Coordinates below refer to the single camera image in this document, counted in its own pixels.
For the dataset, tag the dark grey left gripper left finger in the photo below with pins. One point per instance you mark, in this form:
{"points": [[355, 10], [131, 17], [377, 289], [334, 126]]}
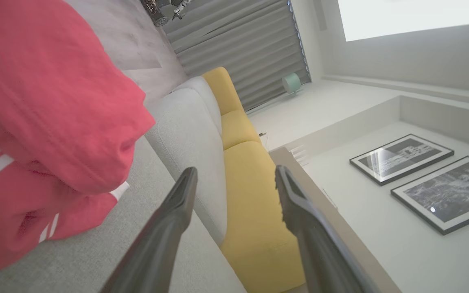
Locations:
{"points": [[161, 244]]}

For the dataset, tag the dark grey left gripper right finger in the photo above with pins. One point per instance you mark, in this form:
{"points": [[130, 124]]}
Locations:
{"points": [[320, 252]]}

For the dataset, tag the red shirt with white trim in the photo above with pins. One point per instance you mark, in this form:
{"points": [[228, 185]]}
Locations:
{"points": [[55, 81]]}

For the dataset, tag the black wheeled robot base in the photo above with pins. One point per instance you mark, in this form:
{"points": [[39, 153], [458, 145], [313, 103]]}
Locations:
{"points": [[159, 16]]}

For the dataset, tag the beige partition panel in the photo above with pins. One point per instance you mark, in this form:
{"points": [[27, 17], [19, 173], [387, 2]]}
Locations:
{"points": [[340, 228]]}

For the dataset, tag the grey and yellow sofa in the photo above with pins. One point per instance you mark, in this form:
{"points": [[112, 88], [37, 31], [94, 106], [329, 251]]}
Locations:
{"points": [[96, 260]]}

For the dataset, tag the long yellow sofa back cushion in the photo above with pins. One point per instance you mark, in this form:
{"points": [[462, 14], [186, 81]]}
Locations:
{"points": [[250, 203]]}

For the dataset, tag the wide grey sofa seat cushion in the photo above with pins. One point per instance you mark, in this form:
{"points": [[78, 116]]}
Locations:
{"points": [[185, 138]]}

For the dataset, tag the black framed monochrome picture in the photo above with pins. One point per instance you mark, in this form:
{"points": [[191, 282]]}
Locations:
{"points": [[401, 156], [450, 193]]}

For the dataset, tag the narrow grey sofa seat cushion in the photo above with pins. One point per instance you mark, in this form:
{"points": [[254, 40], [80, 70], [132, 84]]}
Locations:
{"points": [[208, 95]]}

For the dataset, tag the grey pleated curtain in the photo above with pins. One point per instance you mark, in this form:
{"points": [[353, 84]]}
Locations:
{"points": [[238, 40]]}

